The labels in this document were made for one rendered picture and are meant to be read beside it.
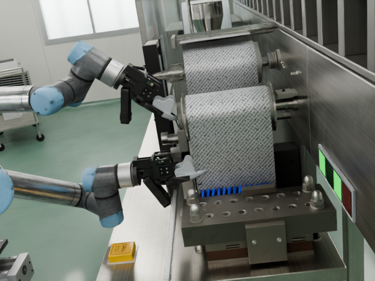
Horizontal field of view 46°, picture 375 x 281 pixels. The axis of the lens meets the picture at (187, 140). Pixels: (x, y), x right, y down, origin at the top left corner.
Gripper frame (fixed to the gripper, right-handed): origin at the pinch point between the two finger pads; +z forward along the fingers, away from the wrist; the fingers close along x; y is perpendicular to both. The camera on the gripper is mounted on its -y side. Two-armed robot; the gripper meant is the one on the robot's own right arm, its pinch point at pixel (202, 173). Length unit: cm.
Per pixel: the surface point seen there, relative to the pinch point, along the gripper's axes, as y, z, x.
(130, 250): -16.5, -23.1, -11.6
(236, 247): -14.5, 7.2, -18.6
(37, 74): -49, -259, 556
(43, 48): -11, -239, 556
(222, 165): 1.7, 6.4, -0.3
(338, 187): 9.5, 29.3, -36.6
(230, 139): 9.4, 9.5, -0.3
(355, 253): -44, 49, 13
